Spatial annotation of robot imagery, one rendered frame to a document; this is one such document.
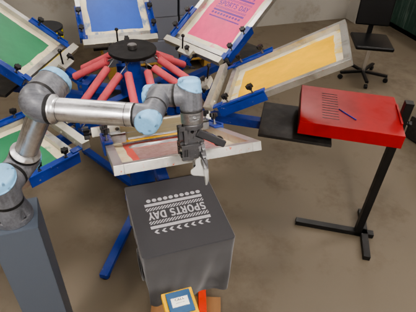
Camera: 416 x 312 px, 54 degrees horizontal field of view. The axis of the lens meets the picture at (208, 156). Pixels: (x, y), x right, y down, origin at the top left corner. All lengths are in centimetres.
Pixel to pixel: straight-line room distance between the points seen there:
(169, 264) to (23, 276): 63
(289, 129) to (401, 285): 138
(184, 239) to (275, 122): 114
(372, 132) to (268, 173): 145
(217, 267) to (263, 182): 168
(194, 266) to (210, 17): 208
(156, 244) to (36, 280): 54
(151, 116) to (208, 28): 221
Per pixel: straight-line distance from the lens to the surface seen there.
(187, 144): 136
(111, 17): 356
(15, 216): 176
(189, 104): 131
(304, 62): 255
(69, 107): 132
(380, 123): 267
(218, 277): 221
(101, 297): 295
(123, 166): 152
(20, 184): 171
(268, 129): 267
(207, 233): 197
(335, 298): 306
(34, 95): 138
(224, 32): 328
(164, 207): 209
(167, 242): 194
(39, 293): 209
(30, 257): 189
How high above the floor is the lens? 245
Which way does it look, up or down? 39 degrees down
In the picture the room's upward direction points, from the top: 3 degrees clockwise
